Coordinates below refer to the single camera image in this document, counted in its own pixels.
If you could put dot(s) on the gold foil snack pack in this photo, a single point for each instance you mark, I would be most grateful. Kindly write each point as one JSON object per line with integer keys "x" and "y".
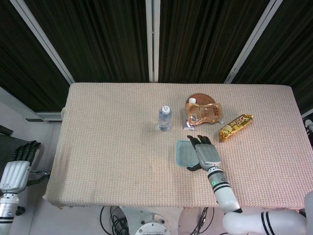
{"x": 234, "y": 127}

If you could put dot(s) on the blue translucent container lid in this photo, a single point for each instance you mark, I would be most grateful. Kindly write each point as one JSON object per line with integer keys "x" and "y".
{"x": 184, "y": 153}

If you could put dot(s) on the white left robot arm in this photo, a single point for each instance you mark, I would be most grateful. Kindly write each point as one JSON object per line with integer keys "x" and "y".
{"x": 7, "y": 208}

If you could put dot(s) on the brown woven wicker coaster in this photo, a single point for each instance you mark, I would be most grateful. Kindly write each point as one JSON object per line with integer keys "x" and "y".
{"x": 201, "y": 98}

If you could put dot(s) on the white frame post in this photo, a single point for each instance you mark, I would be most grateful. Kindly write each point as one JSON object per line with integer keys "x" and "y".
{"x": 152, "y": 41}
{"x": 44, "y": 41}
{"x": 254, "y": 41}

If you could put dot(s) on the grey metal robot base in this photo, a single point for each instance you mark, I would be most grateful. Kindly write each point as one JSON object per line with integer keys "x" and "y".
{"x": 152, "y": 227}

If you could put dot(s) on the clear plastic food container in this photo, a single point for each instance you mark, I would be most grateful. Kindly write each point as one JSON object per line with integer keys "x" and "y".
{"x": 178, "y": 163}

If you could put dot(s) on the purple toothpaste tube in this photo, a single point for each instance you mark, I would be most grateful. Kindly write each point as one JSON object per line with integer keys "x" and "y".
{"x": 188, "y": 126}

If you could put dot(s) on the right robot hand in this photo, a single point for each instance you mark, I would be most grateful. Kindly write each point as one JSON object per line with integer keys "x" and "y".
{"x": 207, "y": 154}

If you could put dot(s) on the white frame base rail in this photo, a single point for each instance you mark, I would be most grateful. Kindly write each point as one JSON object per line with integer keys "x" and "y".
{"x": 49, "y": 115}

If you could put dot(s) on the black and white printed board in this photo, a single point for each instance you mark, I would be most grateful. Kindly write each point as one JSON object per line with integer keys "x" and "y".
{"x": 308, "y": 127}

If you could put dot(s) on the orange refill pouch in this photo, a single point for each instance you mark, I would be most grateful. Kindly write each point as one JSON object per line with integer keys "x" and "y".
{"x": 207, "y": 113}

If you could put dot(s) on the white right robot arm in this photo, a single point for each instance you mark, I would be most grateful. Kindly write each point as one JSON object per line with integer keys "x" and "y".
{"x": 225, "y": 195}

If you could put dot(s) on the beige waffle weave tablecloth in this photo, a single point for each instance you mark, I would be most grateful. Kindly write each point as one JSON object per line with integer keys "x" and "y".
{"x": 110, "y": 159}

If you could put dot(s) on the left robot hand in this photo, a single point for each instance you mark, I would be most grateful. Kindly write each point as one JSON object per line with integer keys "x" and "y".
{"x": 14, "y": 176}

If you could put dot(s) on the clear plastic water bottle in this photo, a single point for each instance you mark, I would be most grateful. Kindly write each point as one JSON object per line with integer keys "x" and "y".
{"x": 164, "y": 120}

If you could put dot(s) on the dark pleated curtain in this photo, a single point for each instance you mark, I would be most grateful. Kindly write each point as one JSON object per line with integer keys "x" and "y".
{"x": 207, "y": 36}
{"x": 293, "y": 49}
{"x": 97, "y": 36}
{"x": 19, "y": 68}

